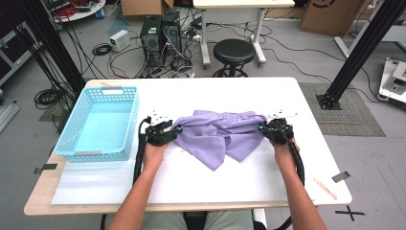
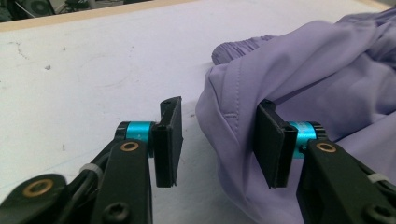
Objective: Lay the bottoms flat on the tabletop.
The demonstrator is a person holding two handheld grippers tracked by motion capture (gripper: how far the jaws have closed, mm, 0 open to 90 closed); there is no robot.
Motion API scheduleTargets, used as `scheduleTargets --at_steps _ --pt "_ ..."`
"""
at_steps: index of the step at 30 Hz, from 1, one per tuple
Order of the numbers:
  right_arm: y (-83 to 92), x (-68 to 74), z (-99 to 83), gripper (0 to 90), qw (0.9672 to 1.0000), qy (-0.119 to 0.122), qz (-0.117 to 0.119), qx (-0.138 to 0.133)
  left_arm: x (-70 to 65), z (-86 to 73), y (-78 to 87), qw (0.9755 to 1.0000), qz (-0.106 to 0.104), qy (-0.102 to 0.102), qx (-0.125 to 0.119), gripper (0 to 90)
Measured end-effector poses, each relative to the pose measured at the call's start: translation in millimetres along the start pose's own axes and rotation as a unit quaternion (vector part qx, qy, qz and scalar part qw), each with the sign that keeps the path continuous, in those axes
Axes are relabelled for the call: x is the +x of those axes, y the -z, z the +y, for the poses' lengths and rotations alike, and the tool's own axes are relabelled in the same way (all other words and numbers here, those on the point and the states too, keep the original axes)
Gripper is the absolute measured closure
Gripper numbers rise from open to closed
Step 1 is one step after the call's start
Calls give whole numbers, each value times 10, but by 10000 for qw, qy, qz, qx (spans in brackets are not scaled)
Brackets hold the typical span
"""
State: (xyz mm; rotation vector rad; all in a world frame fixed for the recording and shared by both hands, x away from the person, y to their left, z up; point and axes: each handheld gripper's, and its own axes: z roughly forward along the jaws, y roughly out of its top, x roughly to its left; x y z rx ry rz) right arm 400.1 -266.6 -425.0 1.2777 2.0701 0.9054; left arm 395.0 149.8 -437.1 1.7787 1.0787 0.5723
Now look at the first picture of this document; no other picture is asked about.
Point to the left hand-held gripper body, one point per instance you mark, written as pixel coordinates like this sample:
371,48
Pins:
158,135

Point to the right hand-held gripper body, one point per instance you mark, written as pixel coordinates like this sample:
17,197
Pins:
281,132

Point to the purple shorts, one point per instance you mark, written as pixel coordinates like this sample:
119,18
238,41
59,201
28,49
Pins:
217,137

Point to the light blue plastic basket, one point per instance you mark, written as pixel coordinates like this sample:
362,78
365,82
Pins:
102,127

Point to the person's left hand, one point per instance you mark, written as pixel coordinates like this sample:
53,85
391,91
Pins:
154,156

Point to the person's right hand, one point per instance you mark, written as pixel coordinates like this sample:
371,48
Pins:
284,155

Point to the grey floor mat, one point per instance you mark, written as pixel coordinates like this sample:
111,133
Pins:
351,118

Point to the thin wooden stick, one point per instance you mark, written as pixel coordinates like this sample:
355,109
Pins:
325,189

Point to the black tape strip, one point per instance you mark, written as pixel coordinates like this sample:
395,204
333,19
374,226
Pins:
48,167
341,177

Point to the white foam mat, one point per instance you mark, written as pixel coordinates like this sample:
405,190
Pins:
95,185

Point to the black round stool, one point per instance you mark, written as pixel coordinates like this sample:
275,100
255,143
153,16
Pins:
234,51

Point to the black computer tower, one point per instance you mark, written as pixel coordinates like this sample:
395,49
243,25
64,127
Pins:
150,44

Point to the person's legs in grey trousers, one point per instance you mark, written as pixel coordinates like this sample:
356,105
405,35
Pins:
166,222

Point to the open computer tower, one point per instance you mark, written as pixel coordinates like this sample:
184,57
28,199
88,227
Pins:
172,35

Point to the black chair seat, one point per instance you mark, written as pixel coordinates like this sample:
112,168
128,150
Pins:
194,222

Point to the small white box device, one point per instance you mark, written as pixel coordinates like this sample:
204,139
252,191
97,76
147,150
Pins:
119,40

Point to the black tape cross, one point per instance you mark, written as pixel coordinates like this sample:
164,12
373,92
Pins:
350,213

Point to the brown cardboard box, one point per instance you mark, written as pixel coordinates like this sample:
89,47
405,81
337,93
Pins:
143,7

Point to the white desk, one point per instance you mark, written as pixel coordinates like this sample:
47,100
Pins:
242,4

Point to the white machine panel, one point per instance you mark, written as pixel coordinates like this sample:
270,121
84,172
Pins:
394,83

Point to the large printed cardboard box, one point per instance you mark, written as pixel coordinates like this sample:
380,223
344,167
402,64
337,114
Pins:
332,16

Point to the round white table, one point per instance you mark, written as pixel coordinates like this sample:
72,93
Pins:
83,14

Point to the grey metal rack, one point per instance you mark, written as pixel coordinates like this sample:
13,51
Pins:
16,57

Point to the black metal frame post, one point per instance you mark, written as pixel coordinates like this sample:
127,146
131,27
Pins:
360,51
60,57

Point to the grey metal rail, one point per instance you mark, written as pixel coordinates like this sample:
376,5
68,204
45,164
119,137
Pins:
8,116

